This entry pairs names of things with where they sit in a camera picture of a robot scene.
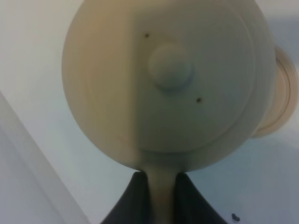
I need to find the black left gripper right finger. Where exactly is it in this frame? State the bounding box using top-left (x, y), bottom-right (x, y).
top-left (173, 173), bottom-right (226, 224)

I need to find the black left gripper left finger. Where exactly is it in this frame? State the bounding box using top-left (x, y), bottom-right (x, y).
top-left (102, 172), bottom-right (152, 224)

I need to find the beige ceramic teapot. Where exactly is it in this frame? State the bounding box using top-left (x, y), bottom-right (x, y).
top-left (62, 0), bottom-right (276, 224)

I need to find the beige saucer under right cup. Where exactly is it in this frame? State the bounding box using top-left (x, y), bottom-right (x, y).
top-left (253, 47), bottom-right (299, 138)

